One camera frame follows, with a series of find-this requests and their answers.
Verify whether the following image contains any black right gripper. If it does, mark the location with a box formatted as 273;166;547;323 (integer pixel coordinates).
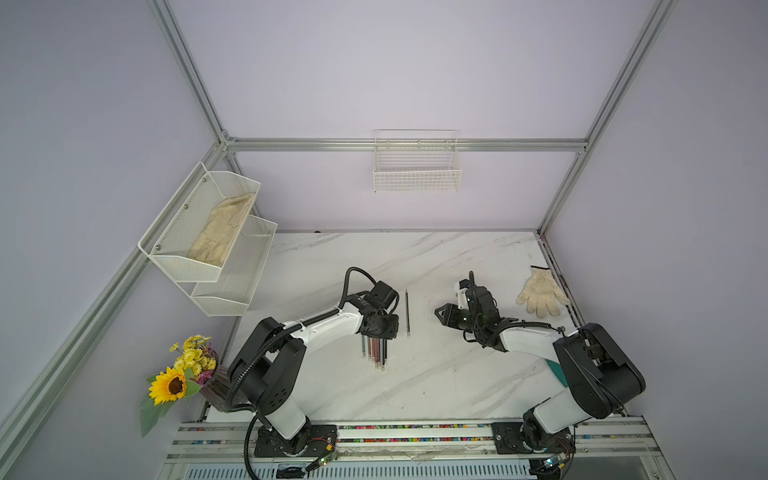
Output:
434;303;482;333

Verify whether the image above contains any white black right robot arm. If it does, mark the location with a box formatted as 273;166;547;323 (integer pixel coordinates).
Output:
434;272;646;455

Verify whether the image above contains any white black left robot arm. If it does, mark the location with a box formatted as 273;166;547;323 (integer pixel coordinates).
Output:
224;281;399;456

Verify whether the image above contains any cream knitted work glove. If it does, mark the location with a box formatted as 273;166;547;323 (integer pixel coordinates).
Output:
516;266;571;319

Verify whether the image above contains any green rubber work glove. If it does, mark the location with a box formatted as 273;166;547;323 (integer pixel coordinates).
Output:
547;360;568;388

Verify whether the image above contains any dark glass vase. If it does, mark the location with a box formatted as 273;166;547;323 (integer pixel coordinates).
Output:
200;366;237;413

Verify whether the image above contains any cream glove in shelf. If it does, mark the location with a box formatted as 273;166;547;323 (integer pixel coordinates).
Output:
188;193;256;267

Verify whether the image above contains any artificial sunflower bouquet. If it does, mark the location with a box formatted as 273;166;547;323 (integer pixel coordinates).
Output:
139;335;220;438

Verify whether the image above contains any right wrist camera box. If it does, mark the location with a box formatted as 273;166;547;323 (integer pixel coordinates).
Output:
457;288;469;310

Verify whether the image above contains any white mesh wall shelf lower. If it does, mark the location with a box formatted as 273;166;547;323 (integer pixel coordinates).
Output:
191;215;277;317

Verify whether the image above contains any white mesh wall shelf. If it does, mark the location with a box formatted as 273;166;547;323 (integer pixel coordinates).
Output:
191;215;277;317
138;163;261;283

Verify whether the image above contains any black corrugated cable conduit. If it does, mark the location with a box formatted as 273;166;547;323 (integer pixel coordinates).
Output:
221;266;379;480

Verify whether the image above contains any white wire wall basket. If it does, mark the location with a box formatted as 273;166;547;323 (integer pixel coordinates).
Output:
373;129;463;194

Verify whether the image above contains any white mesh wall shelf upper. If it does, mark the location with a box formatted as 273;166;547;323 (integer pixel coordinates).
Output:
138;163;261;283

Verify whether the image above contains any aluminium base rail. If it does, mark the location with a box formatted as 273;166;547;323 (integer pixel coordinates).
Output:
159;417;675;479

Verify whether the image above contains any aluminium frame profile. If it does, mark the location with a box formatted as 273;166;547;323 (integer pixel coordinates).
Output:
1;1;677;464

